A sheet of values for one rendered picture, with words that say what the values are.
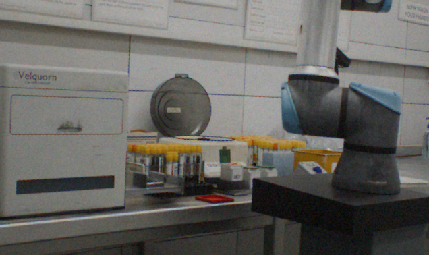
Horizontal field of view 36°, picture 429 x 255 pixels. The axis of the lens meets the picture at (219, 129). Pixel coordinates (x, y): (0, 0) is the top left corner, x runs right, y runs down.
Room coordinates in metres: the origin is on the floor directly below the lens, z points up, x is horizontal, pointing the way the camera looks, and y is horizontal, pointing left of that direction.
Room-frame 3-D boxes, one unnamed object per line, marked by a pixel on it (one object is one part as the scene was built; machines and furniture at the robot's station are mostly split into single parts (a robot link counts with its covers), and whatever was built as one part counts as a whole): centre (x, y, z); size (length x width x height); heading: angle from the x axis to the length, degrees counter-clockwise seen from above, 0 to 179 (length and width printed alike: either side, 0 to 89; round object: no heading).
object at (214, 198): (1.62, 0.00, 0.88); 0.07 x 0.07 x 0.01; 41
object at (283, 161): (1.94, -0.18, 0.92); 0.10 x 0.07 x 0.10; 137
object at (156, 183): (1.52, 0.18, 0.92); 0.21 x 0.07 x 0.05; 131
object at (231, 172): (1.76, -0.04, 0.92); 0.05 x 0.04 x 0.06; 43
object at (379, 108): (1.49, -0.33, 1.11); 0.13 x 0.12 x 0.14; 82
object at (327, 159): (2.02, -0.32, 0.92); 0.13 x 0.13 x 0.10; 38
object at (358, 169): (1.49, -0.34, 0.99); 0.15 x 0.15 x 0.10
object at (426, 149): (3.22, -1.01, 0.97); 0.08 x 0.07 x 0.20; 134
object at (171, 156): (1.70, 0.10, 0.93); 0.17 x 0.09 x 0.11; 131
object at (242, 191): (1.76, -0.04, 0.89); 0.09 x 0.05 x 0.04; 43
